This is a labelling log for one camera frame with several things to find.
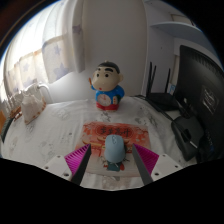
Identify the brown wooden chair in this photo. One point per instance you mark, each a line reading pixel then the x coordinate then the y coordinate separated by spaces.
pixel 2 121

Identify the black router with antennas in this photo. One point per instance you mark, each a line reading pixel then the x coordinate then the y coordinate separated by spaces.
pixel 161 100

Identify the white cartoon-print tablecloth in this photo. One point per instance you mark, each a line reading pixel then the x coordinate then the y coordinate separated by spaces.
pixel 56 133

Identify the large white conch shell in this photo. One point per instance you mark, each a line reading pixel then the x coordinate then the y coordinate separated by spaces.
pixel 31 108

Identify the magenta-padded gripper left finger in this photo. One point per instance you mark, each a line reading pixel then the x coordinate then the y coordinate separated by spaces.
pixel 76 159

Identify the black computer monitor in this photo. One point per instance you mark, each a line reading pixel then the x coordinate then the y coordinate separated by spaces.
pixel 203 93

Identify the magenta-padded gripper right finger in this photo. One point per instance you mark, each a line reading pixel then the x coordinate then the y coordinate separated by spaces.
pixel 148 159

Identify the red printed mouse pad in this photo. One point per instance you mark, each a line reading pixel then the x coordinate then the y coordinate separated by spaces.
pixel 100 133

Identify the white star-print curtain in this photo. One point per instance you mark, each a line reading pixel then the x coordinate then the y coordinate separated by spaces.
pixel 43 50

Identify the white wall shelf unit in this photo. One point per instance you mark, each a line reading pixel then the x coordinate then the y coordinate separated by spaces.
pixel 180 28

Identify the cartoon boy figurine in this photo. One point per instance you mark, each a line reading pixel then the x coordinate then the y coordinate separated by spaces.
pixel 107 88

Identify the light blue computer mouse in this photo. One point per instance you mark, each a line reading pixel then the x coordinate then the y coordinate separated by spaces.
pixel 115 150

